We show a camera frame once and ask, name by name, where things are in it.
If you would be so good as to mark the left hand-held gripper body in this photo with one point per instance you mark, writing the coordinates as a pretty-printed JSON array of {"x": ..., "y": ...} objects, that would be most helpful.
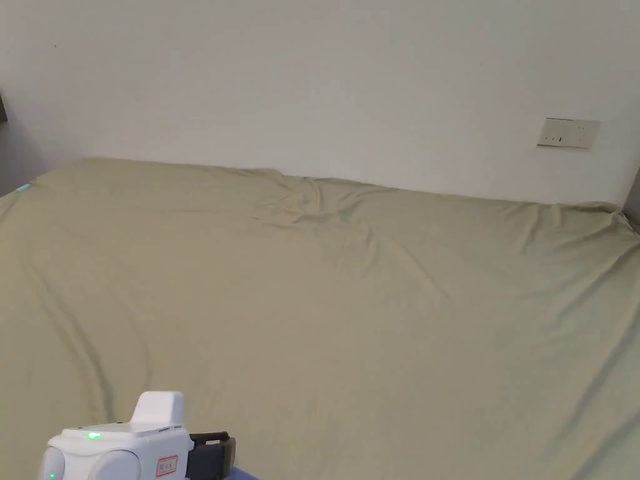
[{"x": 125, "y": 450}]

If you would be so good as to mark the dark blue garment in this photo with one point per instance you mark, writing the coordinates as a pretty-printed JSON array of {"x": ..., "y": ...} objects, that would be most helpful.
[{"x": 245, "y": 474}]

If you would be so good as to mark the bed with pale green sheet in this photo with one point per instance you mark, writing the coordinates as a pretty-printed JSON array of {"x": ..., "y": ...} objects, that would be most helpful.
[{"x": 320, "y": 310}]

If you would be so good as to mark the white wall socket panel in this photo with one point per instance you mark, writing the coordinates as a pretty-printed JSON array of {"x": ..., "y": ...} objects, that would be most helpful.
[{"x": 568, "y": 133}]

